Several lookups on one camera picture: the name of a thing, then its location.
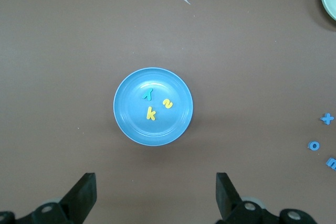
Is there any blue foam letter x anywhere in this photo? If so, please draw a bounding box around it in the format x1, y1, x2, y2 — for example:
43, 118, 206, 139
320, 113, 335, 125

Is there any blue round plate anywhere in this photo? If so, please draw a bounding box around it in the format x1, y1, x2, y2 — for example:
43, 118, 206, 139
113, 67, 194, 146

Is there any blue foam letter m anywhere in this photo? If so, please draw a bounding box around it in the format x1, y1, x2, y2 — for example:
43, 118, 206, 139
324, 157, 336, 170

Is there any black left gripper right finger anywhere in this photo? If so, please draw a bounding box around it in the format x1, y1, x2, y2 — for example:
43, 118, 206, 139
216, 172, 316, 224

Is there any brown table cover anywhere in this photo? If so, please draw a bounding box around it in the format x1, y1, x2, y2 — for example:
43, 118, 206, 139
0, 0, 336, 224

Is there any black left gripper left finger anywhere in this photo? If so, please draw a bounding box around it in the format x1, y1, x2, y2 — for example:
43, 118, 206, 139
0, 173, 97, 224

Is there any yellow foam letter k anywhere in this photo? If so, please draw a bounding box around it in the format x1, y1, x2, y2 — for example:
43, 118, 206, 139
145, 106, 158, 121

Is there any teal foam letter y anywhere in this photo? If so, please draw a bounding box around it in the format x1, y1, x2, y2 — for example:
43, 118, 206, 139
141, 88, 154, 102

